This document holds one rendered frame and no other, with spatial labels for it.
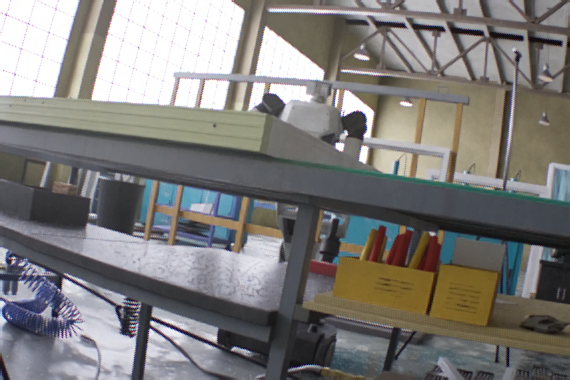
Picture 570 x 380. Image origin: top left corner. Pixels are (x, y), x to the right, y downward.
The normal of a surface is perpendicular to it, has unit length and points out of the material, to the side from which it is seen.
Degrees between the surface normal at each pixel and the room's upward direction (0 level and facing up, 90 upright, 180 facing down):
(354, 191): 90
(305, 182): 90
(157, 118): 90
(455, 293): 90
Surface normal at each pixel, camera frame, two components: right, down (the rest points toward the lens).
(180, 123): -0.44, -0.13
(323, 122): -0.16, -0.22
